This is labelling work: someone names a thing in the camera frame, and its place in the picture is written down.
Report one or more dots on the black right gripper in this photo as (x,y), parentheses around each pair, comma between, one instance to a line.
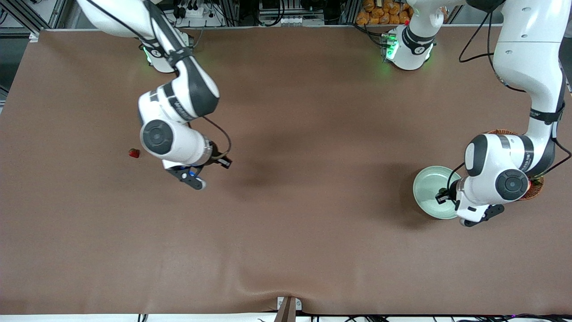
(217,157)

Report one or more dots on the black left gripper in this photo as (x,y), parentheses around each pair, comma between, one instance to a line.
(450,192)

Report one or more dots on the red strawberry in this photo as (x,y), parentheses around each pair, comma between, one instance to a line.
(134,153)

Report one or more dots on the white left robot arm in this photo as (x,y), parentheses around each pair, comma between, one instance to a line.
(527,44)

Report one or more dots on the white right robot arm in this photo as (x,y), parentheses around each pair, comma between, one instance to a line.
(178,143)

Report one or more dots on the pale green plate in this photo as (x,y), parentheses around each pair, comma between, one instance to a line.
(426,188)

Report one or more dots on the brown wicker basket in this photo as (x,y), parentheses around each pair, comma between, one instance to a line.
(536,192)

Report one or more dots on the brown table mat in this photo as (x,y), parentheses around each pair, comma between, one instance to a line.
(286,246)

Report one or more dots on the white power strip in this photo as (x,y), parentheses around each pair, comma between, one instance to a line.
(201,12)

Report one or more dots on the white terminal block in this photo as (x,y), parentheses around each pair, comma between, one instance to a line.
(295,21)

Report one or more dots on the orange bread rolls pile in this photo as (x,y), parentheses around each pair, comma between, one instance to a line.
(380,13)

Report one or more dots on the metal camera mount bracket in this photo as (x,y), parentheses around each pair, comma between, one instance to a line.
(288,311)

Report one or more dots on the aluminium frame strut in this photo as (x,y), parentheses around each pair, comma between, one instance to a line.
(27,20)

